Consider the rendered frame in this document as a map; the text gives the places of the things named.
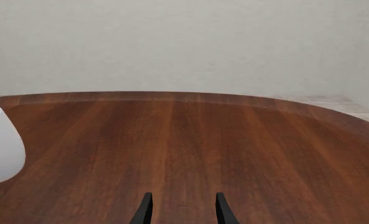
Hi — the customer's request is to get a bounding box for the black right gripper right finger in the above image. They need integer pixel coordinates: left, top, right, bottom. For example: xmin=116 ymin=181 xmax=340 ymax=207
xmin=215 ymin=192 xmax=240 ymax=224

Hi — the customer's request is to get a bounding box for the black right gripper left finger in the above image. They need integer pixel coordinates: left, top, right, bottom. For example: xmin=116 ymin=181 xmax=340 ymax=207
xmin=129 ymin=192 xmax=153 ymax=224

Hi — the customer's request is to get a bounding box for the white mug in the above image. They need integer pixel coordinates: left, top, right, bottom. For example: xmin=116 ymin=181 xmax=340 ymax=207
xmin=0 ymin=105 xmax=26 ymax=184

